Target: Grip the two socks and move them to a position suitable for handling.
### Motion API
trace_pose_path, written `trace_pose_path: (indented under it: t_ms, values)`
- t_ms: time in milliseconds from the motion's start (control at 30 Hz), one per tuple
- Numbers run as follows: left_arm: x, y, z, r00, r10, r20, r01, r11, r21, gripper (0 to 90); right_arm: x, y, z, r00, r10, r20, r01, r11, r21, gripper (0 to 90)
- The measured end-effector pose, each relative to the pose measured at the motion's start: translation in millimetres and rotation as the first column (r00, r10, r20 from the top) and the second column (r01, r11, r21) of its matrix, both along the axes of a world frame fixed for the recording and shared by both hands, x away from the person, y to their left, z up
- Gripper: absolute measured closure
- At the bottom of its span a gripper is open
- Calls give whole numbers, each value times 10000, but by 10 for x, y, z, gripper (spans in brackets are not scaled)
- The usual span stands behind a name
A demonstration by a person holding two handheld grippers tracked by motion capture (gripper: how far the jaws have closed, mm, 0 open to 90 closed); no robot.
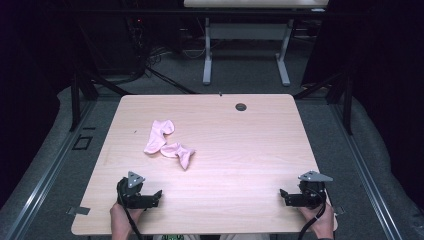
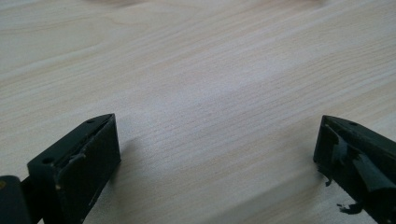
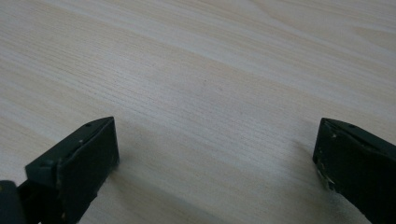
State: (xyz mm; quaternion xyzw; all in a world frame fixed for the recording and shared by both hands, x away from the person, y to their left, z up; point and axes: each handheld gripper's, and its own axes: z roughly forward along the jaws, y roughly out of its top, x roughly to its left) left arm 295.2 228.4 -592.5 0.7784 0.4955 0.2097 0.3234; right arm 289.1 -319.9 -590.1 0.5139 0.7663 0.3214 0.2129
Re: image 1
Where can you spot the person's left hand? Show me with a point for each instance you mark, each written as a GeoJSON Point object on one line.
{"type": "Point", "coordinates": [120, 220]}

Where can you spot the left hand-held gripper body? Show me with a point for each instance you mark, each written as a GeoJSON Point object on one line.
{"type": "Point", "coordinates": [129, 191]}

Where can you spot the pink sock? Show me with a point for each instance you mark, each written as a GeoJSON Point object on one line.
{"type": "Point", "coordinates": [178, 152]}
{"type": "Point", "coordinates": [156, 136]}

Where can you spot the white desk with metal legs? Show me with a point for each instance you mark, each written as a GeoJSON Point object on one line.
{"type": "Point", "coordinates": [246, 31]}

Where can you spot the dark computer tower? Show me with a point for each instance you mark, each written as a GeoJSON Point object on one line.
{"type": "Point", "coordinates": [135, 43]}

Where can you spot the black metal frame stand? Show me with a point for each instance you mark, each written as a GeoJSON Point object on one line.
{"type": "Point", "coordinates": [80, 90]}
{"type": "Point", "coordinates": [340, 90]}

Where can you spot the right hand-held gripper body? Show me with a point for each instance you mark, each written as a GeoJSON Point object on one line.
{"type": "Point", "coordinates": [313, 191]}

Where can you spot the grey metal floor rail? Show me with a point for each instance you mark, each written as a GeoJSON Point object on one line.
{"type": "Point", "coordinates": [366, 173]}
{"type": "Point", "coordinates": [40, 186]}

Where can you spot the grey metal table bracket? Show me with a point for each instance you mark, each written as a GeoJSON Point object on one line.
{"type": "Point", "coordinates": [79, 210]}

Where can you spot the person's right hand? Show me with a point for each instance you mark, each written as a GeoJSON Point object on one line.
{"type": "Point", "coordinates": [321, 221]}

